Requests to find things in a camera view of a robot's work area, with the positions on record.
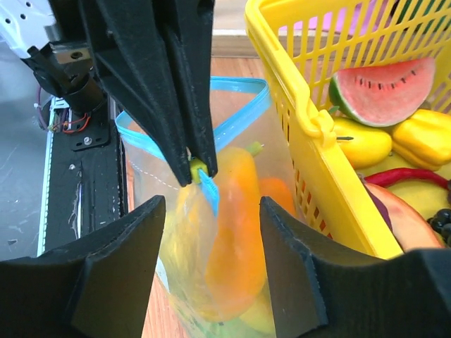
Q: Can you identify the red chili pepper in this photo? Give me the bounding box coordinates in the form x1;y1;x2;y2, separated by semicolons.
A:
364;168;450;191

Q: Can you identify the orange fruit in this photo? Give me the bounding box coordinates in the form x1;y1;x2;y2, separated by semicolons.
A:
259;177;297;217

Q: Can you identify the clear zip top bag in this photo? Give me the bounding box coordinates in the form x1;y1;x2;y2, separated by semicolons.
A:
116;77;298;337

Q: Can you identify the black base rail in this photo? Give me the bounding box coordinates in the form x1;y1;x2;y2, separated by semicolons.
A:
37;97;128;255

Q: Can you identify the yellow mango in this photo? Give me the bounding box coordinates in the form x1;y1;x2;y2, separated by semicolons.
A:
202;146;266;322

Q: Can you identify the yellow plastic basket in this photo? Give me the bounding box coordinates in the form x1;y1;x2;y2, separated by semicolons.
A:
245;1;450;259

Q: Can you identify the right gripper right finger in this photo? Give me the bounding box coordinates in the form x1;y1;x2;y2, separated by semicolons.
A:
260;197;450;337

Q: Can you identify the dark grape bunch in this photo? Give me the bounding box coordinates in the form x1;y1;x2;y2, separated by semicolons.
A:
427;208;450;246

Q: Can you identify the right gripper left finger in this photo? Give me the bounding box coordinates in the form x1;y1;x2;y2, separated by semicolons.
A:
1;196;166;337

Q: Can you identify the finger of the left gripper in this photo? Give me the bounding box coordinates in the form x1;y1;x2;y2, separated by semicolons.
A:
152;0;218;176

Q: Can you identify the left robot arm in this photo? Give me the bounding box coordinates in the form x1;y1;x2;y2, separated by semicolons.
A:
1;0;218;186

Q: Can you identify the watermelon slice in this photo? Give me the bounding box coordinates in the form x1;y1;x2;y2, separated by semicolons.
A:
328;57;435;127

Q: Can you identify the purple sweet potato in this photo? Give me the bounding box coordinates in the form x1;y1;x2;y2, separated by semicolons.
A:
364;185;393;232

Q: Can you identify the large yellow lemon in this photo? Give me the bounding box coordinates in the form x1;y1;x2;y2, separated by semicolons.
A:
160;184;218;320

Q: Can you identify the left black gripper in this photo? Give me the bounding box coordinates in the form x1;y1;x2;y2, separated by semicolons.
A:
44;1;191;186

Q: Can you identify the pink hanging shirt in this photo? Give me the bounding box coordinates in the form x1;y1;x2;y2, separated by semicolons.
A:
294;1;388;37

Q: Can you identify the yellow pear fruit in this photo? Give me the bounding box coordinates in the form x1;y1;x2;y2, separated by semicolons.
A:
333;118;392;170

